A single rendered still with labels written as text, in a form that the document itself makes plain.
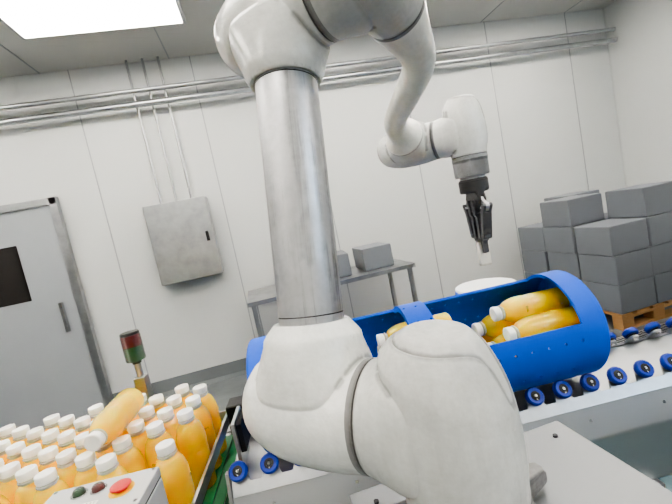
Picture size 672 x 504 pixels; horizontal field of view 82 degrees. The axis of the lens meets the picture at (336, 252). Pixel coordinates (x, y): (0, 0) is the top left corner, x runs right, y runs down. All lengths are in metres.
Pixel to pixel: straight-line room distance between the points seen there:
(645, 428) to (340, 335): 0.94
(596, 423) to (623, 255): 3.03
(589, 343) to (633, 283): 3.15
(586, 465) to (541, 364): 0.38
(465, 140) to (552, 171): 4.77
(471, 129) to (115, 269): 4.00
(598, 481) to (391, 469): 0.32
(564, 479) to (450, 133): 0.76
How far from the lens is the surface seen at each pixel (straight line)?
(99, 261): 4.60
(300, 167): 0.58
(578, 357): 1.14
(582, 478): 0.72
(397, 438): 0.49
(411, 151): 1.06
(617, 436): 1.27
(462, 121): 1.06
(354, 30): 0.66
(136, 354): 1.50
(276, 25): 0.64
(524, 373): 1.07
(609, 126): 6.49
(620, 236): 4.13
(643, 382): 1.31
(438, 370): 0.45
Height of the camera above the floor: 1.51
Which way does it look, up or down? 6 degrees down
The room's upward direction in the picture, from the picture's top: 12 degrees counter-clockwise
